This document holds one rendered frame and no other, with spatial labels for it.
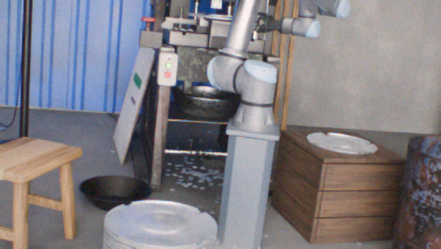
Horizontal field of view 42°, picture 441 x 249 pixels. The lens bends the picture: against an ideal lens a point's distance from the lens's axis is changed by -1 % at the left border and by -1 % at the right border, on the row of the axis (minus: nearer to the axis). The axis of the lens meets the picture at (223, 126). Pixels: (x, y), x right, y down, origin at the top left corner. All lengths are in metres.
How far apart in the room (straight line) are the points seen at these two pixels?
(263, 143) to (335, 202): 0.43
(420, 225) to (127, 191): 1.23
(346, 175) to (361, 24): 2.20
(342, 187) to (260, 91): 0.53
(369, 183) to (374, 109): 2.18
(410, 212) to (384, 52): 2.50
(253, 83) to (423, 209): 0.70
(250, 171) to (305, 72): 2.23
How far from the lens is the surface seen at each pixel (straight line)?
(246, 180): 2.05
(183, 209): 1.62
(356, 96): 4.38
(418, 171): 2.00
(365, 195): 2.33
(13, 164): 1.87
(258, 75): 1.98
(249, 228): 2.11
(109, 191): 2.55
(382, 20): 4.37
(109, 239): 1.47
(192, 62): 2.57
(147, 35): 2.51
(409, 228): 2.06
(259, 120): 2.00
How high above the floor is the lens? 0.93
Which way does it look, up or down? 14 degrees down
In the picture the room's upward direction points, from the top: 7 degrees clockwise
